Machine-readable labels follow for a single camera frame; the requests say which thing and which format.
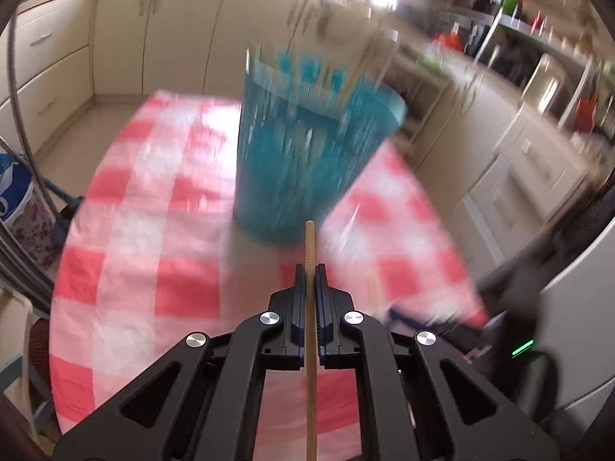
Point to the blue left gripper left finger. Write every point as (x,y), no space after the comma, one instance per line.
(295,347)

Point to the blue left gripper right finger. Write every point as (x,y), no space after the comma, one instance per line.
(325,312)

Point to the cream lower kitchen cabinets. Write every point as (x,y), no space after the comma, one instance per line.
(495,169)

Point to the red white checkered tablecloth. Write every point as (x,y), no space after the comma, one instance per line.
(154,253)

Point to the teal perforated utensil holder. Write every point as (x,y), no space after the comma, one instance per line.
(308,128)

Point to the floral patterned waste bin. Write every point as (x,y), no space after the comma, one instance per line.
(31,225)

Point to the blue white plastic bag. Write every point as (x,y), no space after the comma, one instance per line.
(14,184)

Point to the blue mop with metal handle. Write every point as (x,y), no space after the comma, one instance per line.
(48,74)

